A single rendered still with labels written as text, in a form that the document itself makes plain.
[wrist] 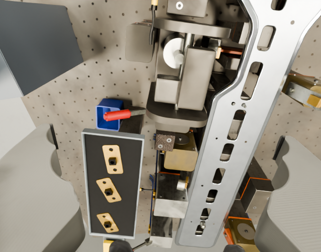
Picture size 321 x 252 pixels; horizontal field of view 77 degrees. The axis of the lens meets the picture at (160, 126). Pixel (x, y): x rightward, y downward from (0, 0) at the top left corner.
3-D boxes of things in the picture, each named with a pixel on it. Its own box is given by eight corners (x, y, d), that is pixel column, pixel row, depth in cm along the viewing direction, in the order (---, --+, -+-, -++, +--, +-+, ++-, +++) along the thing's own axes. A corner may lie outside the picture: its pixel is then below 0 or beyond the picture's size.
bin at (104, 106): (123, 121, 95) (119, 131, 87) (102, 119, 95) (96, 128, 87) (124, 100, 90) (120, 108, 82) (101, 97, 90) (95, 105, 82)
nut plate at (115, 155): (123, 172, 50) (122, 176, 49) (108, 172, 50) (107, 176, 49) (118, 144, 46) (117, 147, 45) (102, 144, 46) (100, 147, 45)
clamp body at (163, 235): (169, 183, 114) (170, 248, 82) (148, 181, 114) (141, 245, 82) (171, 173, 111) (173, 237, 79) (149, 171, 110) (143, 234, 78)
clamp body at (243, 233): (236, 191, 116) (262, 258, 84) (212, 188, 115) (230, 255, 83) (240, 180, 112) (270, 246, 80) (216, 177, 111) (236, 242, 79)
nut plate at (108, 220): (119, 230, 61) (118, 233, 60) (107, 231, 62) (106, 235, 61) (108, 212, 57) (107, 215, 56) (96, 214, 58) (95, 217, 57)
